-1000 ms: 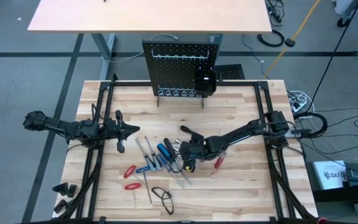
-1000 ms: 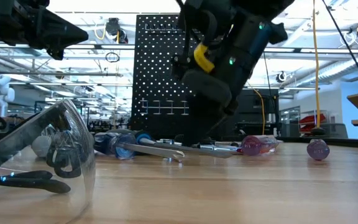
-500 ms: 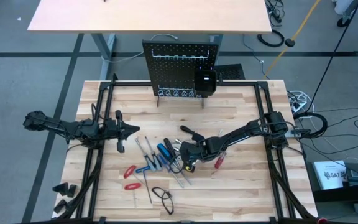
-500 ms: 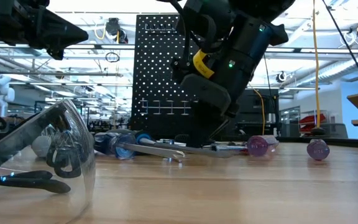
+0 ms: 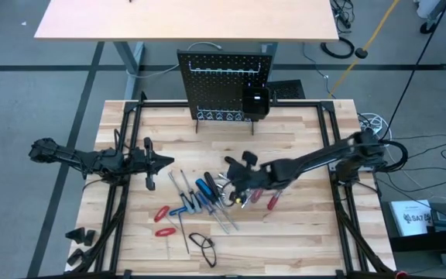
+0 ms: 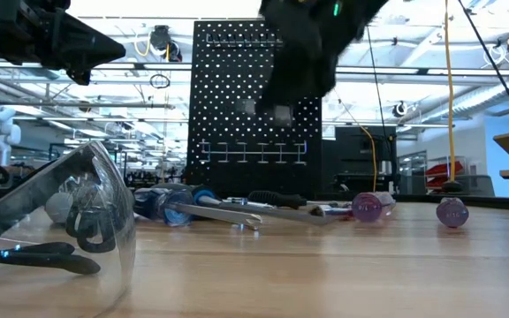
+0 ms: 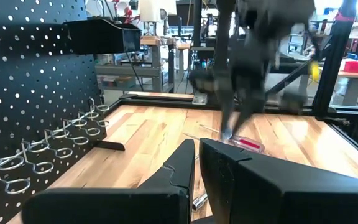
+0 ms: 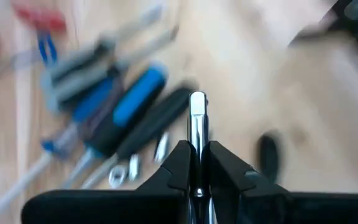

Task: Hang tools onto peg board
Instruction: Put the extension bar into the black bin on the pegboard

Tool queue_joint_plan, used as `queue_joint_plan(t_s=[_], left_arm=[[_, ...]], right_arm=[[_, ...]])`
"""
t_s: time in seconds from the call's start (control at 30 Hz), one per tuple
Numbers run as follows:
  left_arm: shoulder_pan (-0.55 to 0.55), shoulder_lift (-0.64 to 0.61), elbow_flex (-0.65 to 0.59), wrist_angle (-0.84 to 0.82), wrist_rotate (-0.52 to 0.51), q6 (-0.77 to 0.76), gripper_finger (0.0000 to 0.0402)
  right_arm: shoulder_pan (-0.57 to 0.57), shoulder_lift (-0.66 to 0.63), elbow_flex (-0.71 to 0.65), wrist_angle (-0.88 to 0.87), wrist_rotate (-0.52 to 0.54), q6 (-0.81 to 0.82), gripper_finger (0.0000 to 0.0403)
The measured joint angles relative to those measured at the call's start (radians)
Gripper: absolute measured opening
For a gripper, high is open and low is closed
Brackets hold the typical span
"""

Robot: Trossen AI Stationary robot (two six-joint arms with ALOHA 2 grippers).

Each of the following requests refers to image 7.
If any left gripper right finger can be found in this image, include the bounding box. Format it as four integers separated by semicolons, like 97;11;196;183
199;138;358;224

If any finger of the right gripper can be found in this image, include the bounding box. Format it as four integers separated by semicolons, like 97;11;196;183
234;90;267;134
216;88;239;140

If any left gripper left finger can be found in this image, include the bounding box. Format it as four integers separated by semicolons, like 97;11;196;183
22;139;196;224

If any red screwdriver marked 1/4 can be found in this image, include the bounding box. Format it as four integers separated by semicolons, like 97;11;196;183
199;123;265;154

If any grey metal workbench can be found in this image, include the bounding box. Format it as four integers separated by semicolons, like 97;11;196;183
94;35;177;94

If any white lamp shade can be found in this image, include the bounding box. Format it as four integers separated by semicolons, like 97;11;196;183
139;0;177;23

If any black plastic bin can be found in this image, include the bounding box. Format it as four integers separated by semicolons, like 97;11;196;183
63;17;142;56

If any black metal pegboard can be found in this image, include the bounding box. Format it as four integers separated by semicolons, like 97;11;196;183
0;0;126;224

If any silver wire ring rack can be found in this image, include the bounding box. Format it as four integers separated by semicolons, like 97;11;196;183
0;96;111;195

